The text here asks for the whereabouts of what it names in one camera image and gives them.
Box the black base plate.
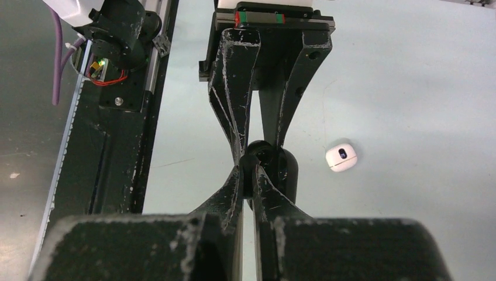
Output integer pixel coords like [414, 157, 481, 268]
[50, 1, 178, 222]

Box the white earbud charging case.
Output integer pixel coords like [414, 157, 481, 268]
[325, 143, 358, 173]

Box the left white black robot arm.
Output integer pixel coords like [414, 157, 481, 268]
[47, 1, 335, 166]

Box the black earbud charging case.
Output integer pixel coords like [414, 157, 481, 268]
[240, 140, 298, 205]

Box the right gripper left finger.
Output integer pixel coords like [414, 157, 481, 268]
[29, 166, 243, 280]

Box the grey slotted cable duct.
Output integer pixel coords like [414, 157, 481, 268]
[29, 39, 94, 272]

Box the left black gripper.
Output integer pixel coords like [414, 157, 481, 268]
[198, 2, 335, 164]

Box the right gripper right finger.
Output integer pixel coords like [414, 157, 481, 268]
[252, 165, 452, 280]

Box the left controller board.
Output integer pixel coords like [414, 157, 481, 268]
[86, 59, 128, 87]

